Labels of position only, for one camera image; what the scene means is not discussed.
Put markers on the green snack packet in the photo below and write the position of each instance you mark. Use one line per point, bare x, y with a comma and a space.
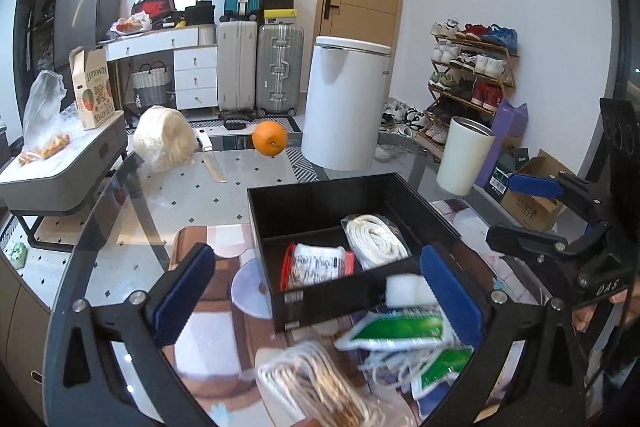
398, 330

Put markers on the orange fruit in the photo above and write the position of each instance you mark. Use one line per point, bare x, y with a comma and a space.
270, 138

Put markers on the silver suitcase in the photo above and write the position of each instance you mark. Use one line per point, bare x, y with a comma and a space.
280, 49

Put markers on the black storage box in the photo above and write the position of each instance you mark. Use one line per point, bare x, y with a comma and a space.
312, 214

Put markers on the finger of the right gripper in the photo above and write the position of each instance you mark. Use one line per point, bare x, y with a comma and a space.
540, 185
529, 245

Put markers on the red white wipes pack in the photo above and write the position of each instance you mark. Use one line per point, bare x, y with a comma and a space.
305, 265

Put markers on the fruit print cardboard box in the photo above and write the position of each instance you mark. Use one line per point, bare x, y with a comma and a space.
92, 86

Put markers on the white desk with drawers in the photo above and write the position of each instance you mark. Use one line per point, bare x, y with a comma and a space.
187, 57

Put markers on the shoe rack with shoes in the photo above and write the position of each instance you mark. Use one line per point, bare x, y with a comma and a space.
473, 74

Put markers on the grey low side table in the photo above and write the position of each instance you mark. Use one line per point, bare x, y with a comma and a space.
64, 183

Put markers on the brown cardboard box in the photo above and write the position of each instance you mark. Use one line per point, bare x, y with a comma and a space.
534, 212

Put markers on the clear plastic bag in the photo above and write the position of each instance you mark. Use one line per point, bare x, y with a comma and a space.
47, 128

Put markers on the dark grey refrigerator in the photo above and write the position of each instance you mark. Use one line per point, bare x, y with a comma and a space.
81, 23

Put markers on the white tall appliance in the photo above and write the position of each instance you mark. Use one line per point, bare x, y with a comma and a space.
345, 99

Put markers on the white foam block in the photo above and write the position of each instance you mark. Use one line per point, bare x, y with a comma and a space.
408, 291

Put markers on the cream tumbler cup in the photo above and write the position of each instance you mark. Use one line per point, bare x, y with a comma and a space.
467, 146

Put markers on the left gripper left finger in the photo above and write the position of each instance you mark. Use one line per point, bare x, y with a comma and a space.
83, 383

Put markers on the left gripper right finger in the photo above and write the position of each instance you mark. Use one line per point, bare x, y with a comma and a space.
547, 387

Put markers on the white rope bundle bag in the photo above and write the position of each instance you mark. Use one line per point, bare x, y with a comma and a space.
374, 240

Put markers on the white suitcase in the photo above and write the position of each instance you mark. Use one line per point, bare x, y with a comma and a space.
236, 65

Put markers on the anime print desk mat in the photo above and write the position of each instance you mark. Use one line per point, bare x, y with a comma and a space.
231, 327

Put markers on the striped laundry basket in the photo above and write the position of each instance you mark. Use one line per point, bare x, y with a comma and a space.
151, 85

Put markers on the red black shoe box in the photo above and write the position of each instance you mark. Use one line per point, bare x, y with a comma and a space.
154, 9

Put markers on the person's right hand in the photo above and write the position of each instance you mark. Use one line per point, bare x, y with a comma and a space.
582, 317

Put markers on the purple paper bag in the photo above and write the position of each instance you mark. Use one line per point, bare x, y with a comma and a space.
509, 122

